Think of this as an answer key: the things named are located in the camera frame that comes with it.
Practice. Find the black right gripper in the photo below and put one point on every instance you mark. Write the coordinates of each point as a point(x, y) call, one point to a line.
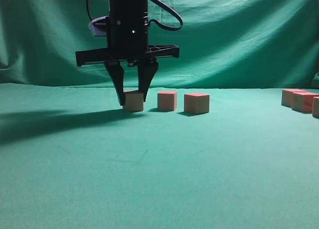
point(127, 40)

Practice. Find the far pink wooden cube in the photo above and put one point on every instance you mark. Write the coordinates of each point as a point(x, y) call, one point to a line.
point(287, 96)

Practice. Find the middle pink wooden cube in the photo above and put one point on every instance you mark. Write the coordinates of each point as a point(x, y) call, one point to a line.
point(303, 101)

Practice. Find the green cloth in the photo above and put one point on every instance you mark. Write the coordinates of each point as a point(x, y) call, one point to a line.
point(72, 158)

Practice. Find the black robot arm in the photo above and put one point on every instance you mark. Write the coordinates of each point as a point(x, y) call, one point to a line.
point(136, 9)

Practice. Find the placed pink cube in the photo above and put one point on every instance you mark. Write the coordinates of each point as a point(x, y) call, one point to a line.
point(196, 103)
point(134, 101)
point(167, 100)

